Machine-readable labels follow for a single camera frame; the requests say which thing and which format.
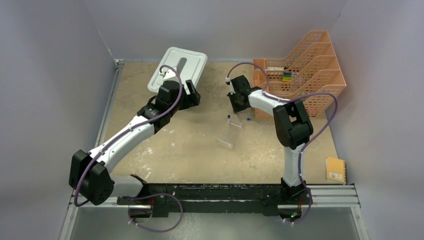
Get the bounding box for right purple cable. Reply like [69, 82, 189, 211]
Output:
[225, 62, 340, 226]

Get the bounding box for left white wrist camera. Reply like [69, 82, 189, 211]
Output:
[159, 69, 179, 84]

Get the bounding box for yellow spiral notebook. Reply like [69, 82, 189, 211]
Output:
[325, 157, 347, 185]

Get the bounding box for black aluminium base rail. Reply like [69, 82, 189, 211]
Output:
[67, 182, 361, 219]

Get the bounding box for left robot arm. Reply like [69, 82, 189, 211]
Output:
[68, 80, 201, 207]

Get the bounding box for clear acrylic tube rack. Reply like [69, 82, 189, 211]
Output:
[217, 116, 244, 149]

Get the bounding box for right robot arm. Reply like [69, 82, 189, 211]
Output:
[225, 75, 314, 204]

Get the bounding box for markers in organizer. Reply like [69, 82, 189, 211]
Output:
[282, 71, 299, 82]

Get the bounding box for orange plastic file organizer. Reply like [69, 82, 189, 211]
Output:
[252, 30, 347, 100]

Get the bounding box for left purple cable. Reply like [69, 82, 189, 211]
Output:
[73, 64, 184, 233]

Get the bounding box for purple cable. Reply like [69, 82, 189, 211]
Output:
[73, 64, 184, 233]
[225, 62, 340, 226]

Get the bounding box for white plastic bin lid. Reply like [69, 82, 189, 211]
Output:
[147, 47, 208, 94]

